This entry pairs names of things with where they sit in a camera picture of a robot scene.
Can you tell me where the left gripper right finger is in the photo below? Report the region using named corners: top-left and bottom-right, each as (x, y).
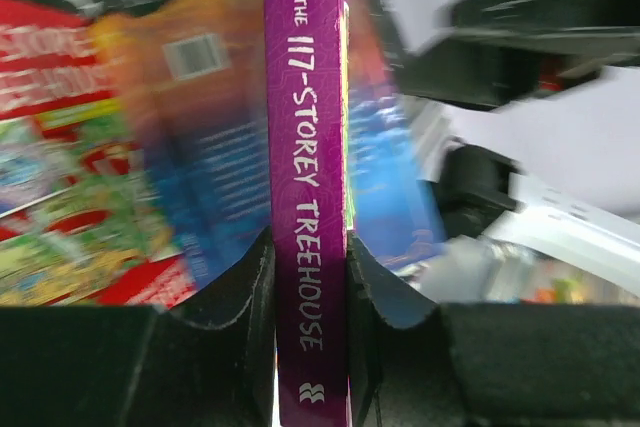
top-left (346, 235), bottom-right (639, 426)

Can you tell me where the purple 117-Storey Treehouse book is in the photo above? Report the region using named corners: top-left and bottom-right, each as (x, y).
top-left (264, 0), bottom-right (348, 426)

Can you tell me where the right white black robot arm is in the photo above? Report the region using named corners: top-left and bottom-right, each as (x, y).
top-left (397, 0), bottom-right (639, 306)

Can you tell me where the blue orange Jane Eyre book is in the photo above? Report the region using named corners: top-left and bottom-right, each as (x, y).
top-left (90, 0), bottom-right (444, 286)

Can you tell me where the red 13-Storey Treehouse book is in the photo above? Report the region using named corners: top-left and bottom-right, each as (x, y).
top-left (1, 0), bottom-right (196, 307)

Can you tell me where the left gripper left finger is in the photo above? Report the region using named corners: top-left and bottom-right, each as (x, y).
top-left (1, 230), bottom-right (275, 426)

